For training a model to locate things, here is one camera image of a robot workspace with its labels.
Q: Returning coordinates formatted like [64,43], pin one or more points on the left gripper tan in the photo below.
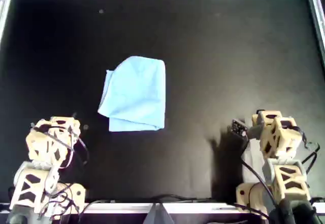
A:
[61,126]

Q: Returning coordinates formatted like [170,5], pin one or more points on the tan arm base mount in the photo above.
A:
[242,196]
[77,193]

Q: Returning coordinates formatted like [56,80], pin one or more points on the grey triangular stand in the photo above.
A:
[158,216]

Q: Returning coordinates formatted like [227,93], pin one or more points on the aluminium table frame rail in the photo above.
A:
[122,208]
[317,13]
[4,13]

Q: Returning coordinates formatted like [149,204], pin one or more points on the left tan grey robot arm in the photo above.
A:
[37,186]

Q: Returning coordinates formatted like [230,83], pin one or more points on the blue microfiber cloth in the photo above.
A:
[137,94]

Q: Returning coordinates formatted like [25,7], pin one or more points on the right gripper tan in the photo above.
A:
[267,118]

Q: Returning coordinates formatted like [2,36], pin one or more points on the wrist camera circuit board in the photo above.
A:
[239,128]

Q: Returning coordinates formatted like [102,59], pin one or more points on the right tan grey robot arm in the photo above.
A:
[278,180]

